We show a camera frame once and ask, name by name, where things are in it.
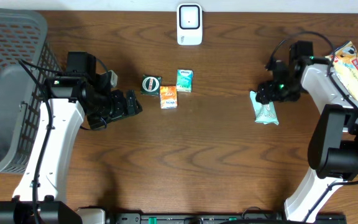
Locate teal wet wipe packet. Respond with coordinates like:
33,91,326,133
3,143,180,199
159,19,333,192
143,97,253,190
250,91,279,125

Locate grey plastic basket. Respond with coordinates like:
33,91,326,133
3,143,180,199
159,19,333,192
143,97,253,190
0,9,60,174

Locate white barcode scanner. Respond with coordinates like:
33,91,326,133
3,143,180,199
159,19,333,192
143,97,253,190
177,3,203,45

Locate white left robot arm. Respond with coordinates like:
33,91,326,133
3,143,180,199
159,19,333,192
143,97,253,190
0,51,142,223

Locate teal tissue pack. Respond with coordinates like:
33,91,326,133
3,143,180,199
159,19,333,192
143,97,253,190
176,70,194,93

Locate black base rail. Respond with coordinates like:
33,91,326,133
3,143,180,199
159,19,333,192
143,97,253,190
76,208,347,224

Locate orange tissue pack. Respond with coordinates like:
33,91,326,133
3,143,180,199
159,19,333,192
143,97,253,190
160,86,178,109

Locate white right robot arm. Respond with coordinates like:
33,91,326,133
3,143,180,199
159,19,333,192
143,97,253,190
254,40,358,223

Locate green round logo box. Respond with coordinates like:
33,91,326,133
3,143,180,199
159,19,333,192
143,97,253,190
140,75,162,96

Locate yellow snack bag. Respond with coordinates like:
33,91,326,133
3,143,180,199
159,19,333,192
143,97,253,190
333,41,358,104

